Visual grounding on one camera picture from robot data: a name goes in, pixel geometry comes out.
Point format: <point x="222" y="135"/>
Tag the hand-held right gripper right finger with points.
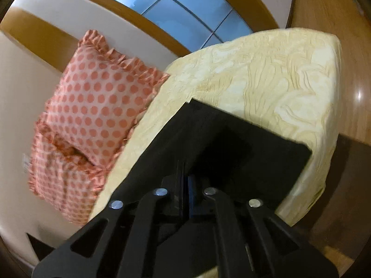
<point x="192" y="192"/>

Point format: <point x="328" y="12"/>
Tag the blue glass window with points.
<point x="188" y="14"/>

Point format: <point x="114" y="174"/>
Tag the black pants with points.
<point x="232" y="139"/>

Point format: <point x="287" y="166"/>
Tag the pink polka dot pillow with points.
<point x="58" y="176"/>
<point x="95" y="98"/>

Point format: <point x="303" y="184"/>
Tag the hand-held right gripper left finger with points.
<point x="176" y="191"/>

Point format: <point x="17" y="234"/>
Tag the wooden window frame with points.
<point x="29" y="26"/>

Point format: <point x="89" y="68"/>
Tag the yellow patterned bed sheet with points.
<point x="260" y="78"/>

